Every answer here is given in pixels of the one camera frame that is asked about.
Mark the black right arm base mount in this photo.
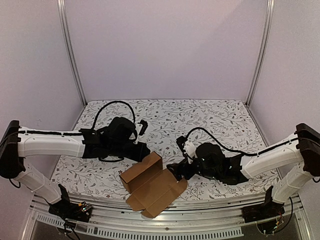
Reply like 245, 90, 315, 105
241, 186, 285, 223

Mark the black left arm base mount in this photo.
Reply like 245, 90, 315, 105
48, 184, 93, 223

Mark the right aluminium corner post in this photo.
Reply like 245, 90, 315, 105
245, 0, 276, 108

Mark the aluminium front rail frame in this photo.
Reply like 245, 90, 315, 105
19, 192, 313, 240

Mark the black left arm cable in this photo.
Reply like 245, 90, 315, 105
92, 100, 137, 132

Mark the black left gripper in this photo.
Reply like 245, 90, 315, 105
107, 141, 151, 162

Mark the brown cardboard box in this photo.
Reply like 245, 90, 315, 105
119, 151, 188, 219

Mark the left aluminium corner post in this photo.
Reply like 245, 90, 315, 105
57, 0, 88, 107

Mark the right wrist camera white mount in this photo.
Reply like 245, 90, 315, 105
176, 136, 196, 164

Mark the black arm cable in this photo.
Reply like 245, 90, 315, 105
92, 100, 137, 132
186, 127, 258, 157

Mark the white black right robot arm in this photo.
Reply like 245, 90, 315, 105
166, 123, 320, 218

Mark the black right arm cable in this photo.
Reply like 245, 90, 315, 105
186, 127, 258, 157

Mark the aluminium corner post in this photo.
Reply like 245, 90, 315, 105
245, 0, 276, 108
57, 0, 88, 107

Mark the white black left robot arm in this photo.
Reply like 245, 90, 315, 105
0, 117, 151, 217

